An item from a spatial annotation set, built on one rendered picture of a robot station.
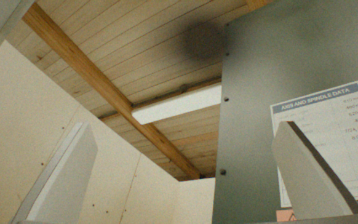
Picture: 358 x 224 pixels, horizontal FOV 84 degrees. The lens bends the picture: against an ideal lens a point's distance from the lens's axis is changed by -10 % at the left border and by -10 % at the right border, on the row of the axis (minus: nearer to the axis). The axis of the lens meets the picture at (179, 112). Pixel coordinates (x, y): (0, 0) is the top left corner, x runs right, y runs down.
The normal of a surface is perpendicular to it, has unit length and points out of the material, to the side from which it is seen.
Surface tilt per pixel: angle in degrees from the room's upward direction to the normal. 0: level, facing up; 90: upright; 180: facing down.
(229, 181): 90
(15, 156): 90
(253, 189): 90
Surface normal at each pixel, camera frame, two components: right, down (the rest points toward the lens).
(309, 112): -0.55, -0.61
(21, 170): 0.82, -0.26
